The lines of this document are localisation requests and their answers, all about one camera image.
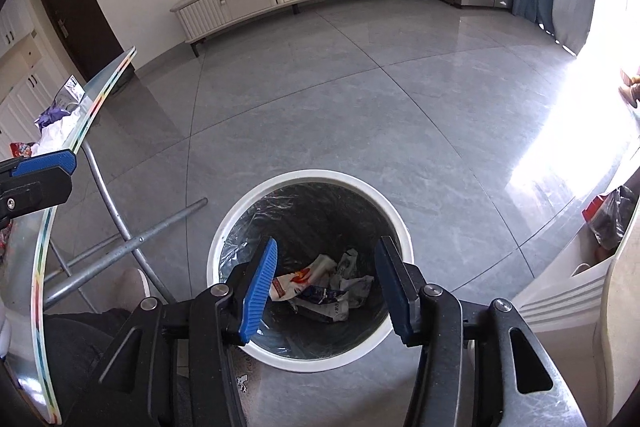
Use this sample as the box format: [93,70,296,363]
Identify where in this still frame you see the purple plastic bag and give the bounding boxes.
[34,105,70,130]

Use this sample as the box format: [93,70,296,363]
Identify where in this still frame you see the white red paper bag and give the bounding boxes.
[269,255,336,301]

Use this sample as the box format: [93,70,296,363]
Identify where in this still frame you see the red snack bag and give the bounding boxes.
[10,142,32,158]

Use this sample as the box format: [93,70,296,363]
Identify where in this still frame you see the white tissue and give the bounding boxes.
[291,249,374,323]

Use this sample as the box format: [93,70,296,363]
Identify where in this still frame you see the blue white milk carton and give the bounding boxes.
[52,75,86,114]

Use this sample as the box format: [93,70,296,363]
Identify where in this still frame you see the white round trash bin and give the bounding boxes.
[206,169,414,373]

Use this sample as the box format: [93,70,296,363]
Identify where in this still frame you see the white shoe cabinet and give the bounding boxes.
[0,2,65,159]

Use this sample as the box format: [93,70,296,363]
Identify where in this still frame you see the metal table legs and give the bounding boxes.
[43,141,208,311]

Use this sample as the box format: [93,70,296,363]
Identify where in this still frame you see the dark brown entrance door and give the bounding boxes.
[41,0,122,80]

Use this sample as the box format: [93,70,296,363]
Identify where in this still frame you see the white sofa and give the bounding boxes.
[515,209,639,426]

